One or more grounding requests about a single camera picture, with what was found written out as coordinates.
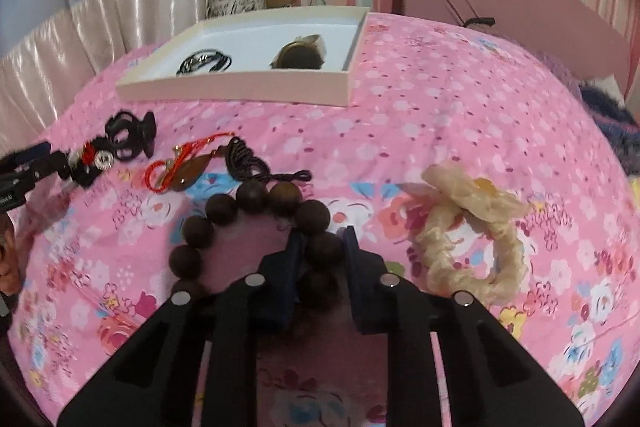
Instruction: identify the white shallow box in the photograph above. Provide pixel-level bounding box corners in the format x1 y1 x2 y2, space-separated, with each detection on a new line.
115 6 371 108

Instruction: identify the dark brown knotted cord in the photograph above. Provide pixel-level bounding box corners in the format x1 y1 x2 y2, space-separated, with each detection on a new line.
225 136 312 184

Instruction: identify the pink headboard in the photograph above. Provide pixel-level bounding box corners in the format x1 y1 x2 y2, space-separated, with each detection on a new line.
402 0 632 98

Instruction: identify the red cord pendant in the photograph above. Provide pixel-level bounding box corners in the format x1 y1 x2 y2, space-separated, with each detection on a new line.
146 132 236 196

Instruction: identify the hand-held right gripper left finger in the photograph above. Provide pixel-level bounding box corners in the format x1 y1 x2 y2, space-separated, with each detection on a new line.
56 231 307 427

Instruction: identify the cream fabric scrunchie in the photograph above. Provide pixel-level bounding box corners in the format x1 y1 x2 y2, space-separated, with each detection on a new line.
407 159 532 305

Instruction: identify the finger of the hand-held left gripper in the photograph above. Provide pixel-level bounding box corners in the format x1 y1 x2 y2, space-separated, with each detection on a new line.
0 142 51 172
20 154 76 194

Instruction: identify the person's left hand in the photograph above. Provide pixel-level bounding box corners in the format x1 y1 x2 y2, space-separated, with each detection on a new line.
0 213 23 297

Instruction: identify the black charm bracelet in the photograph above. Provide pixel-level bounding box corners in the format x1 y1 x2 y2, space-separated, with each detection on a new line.
64 136 122 188

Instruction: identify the black cord bracelet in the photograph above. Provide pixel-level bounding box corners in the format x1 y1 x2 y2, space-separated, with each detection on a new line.
176 51 235 76

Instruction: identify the black and white tote bag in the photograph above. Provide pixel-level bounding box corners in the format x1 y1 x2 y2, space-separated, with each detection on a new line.
207 0 266 20

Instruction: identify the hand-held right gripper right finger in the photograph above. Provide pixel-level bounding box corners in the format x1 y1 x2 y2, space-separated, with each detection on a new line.
341 225 586 427

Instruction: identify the black hair claw clip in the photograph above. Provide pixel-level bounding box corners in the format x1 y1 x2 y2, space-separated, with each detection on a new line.
104 109 157 160

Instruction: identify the brown wooden bead bracelet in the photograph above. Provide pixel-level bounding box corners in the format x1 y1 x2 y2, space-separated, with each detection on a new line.
169 181 346 308

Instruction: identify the white pillow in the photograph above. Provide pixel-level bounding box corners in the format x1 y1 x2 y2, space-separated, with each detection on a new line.
594 74 627 102

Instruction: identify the purple blanket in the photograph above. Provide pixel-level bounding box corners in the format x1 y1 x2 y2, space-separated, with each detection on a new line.
542 52 640 170

